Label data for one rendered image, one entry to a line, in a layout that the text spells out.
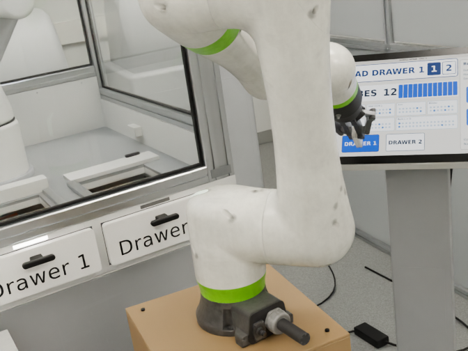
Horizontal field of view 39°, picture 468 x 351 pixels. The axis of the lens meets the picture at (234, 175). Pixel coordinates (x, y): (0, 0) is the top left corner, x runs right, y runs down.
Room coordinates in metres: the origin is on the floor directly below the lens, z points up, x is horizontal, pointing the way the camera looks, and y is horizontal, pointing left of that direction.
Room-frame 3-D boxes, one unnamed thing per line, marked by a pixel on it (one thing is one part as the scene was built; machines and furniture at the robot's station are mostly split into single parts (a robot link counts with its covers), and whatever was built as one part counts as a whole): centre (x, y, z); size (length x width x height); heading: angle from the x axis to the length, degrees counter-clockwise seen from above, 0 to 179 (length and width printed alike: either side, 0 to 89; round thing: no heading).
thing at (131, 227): (1.57, 0.20, 0.87); 0.29 x 0.02 x 0.11; 117
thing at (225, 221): (1.10, 0.02, 1.02); 0.16 x 0.13 x 0.19; 67
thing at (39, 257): (1.40, 0.47, 0.91); 0.07 x 0.04 x 0.01; 117
